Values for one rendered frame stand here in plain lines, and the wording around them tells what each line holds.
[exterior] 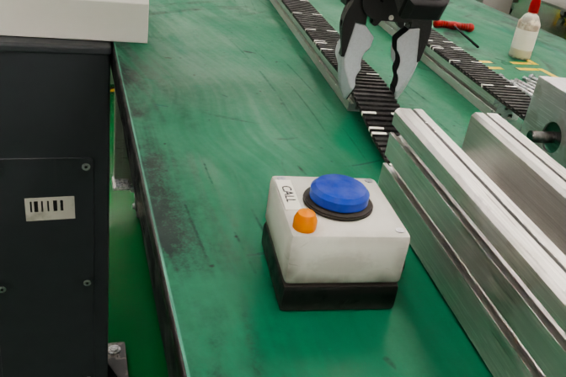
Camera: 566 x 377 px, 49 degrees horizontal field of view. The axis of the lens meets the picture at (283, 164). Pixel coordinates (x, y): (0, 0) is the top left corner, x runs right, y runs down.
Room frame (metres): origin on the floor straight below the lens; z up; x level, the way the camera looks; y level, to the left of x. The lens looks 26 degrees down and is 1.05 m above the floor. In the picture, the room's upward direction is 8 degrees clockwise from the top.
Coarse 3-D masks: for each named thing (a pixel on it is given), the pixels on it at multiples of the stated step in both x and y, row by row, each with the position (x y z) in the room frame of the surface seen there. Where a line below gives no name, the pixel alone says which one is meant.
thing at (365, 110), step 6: (360, 108) 0.65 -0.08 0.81; (366, 108) 0.66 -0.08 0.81; (372, 108) 0.66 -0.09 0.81; (378, 108) 0.66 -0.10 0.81; (384, 108) 0.66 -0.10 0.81; (390, 108) 0.66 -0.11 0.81; (396, 108) 0.67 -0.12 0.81; (366, 114) 0.64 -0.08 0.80; (372, 114) 0.65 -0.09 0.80; (378, 114) 0.65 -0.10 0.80; (384, 114) 0.65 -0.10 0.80; (390, 114) 0.65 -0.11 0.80
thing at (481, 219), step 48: (432, 144) 0.44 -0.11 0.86; (480, 144) 0.50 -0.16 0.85; (528, 144) 0.47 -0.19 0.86; (384, 192) 0.49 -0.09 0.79; (432, 192) 0.41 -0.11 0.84; (480, 192) 0.37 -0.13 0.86; (528, 192) 0.42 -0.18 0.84; (432, 240) 0.39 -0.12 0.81; (480, 240) 0.34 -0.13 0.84; (528, 240) 0.31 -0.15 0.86; (480, 288) 0.34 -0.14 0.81; (528, 288) 0.29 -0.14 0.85; (480, 336) 0.31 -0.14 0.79; (528, 336) 0.27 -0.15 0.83
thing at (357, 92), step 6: (354, 90) 0.69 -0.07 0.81; (360, 90) 0.69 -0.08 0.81; (366, 90) 0.70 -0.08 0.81; (372, 90) 0.70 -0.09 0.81; (378, 90) 0.70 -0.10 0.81; (384, 90) 0.70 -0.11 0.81; (390, 90) 0.71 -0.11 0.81; (354, 96) 0.68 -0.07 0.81; (360, 96) 0.68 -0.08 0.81; (366, 96) 0.68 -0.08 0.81; (372, 96) 0.69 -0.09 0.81; (378, 96) 0.69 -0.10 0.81; (384, 96) 0.69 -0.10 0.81; (390, 96) 0.69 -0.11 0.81
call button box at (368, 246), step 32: (288, 192) 0.37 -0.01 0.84; (288, 224) 0.34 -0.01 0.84; (320, 224) 0.34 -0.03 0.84; (352, 224) 0.34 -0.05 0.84; (384, 224) 0.35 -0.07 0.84; (288, 256) 0.32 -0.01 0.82; (320, 256) 0.33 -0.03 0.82; (352, 256) 0.33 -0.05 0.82; (384, 256) 0.34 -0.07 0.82; (288, 288) 0.32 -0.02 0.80; (320, 288) 0.33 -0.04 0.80; (352, 288) 0.33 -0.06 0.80; (384, 288) 0.34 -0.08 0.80
